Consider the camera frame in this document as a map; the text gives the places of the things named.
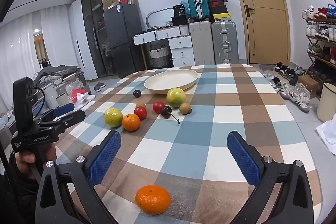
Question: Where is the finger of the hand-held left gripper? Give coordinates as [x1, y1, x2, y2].
[56, 109, 86, 132]
[39, 103, 75, 122]

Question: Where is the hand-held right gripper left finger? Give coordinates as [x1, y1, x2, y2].
[35, 130, 122, 224]

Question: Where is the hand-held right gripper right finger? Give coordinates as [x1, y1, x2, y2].
[227, 131, 315, 224]

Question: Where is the yellow-green guava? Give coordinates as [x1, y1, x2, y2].
[103, 108, 124, 128]
[166, 88, 186, 107]

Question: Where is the orange mandarin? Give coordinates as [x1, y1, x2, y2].
[135, 185, 171, 215]
[122, 114, 141, 132]

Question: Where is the red tomato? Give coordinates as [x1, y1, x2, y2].
[134, 106, 147, 120]
[153, 101, 165, 114]

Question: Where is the dark cherry with stem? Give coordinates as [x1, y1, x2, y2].
[161, 106, 181, 125]

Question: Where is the cream round plate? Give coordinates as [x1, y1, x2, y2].
[144, 69, 198, 94]

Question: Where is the person's left forearm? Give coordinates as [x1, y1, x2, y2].
[0, 154, 42, 224]

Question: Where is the person's left hand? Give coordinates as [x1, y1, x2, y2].
[14, 144, 57, 180]

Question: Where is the red bag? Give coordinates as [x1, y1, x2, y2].
[71, 89, 89, 103]

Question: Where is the grey padded jacket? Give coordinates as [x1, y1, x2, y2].
[35, 65, 84, 85]

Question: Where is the checked tablecloth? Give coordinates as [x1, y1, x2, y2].
[54, 64, 323, 224]

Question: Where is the white curtain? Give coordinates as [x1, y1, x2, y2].
[0, 4, 71, 114]

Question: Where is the white wardrobe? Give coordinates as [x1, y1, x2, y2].
[69, 0, 98, 81]

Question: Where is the pile of loose shoes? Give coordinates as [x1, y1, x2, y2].
[262, 61, 311, 113]

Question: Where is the dark glass cabinet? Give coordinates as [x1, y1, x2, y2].
[81, 0, 118, 77]

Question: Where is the white plastic bag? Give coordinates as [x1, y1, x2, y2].
[315, 119, 336, 156]

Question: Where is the dark grey fridge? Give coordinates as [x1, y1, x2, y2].
[103, 3, 146, 79]

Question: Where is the small brown cardboard box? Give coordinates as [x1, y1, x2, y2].
[298, 75, 319, 98]

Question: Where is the white bucket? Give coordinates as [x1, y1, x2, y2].
[317, 82, 336, 123]

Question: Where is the woven laundry basket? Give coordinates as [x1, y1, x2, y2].
[148, 46, 170, 69]

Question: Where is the silver suitcase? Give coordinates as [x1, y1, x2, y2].
[211, 21, 239, 65]

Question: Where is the beige suitcase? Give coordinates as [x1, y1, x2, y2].
[189, 21, 214, 66]

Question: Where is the wooden shoe rack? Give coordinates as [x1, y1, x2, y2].
[302, 4, 336, 98]

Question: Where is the white desk with drawers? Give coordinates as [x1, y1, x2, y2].
[133, 25, 195, 68]

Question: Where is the black storage box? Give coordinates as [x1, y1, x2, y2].
[171, 15, 190, 26]

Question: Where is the black and yellow shoe box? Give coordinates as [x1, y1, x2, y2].
[212, 13, 232, 22]

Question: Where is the wooden door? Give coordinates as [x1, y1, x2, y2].
[226, 0, 290, 65]

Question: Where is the black printed bag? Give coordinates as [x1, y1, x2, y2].
[173, 4, 187, 17]

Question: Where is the row of assorted sneakers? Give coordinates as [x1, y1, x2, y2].
[302, 4, 336, 75]

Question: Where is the red and black shoe box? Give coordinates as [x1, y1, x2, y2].
[209, 1, 228, 14]

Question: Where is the teal suitcase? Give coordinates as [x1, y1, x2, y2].
[184, 0, 210, 22]

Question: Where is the black cable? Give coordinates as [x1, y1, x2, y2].
[29, 86, 46, 115]

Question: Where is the grey oval ring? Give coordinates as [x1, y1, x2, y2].
[146, 7, 176, 30]

